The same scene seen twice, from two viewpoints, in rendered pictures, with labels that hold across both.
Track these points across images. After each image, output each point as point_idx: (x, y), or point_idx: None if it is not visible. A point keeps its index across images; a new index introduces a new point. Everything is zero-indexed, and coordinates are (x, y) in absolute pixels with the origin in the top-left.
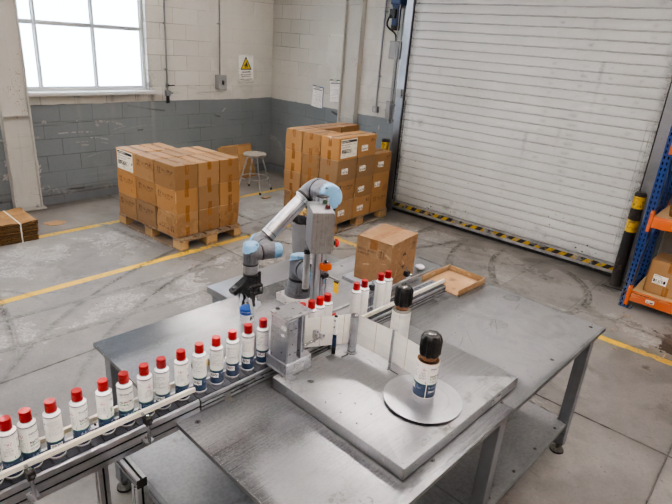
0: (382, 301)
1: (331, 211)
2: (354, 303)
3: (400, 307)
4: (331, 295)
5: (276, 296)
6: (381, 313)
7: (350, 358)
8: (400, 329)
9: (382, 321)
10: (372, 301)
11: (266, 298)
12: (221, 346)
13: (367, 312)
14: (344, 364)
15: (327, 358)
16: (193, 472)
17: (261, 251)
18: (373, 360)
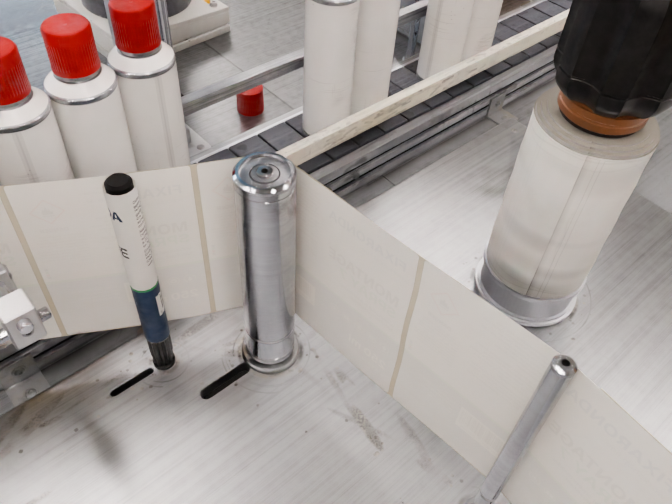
0: (461, 42)
1: None
2: (322, 55)
3: (601, 115)
4: (274, 8)
5: (56, 8)
6: (452, 95)
7: (254, 406)
8: (567, 242)
9: (453, 128)
10: (420, 35)
11: (25, 15)
12: None
13: (393, 89)
14: (204, 466)
15: (116, 407)
16: None
17: None
18: (387, 424)
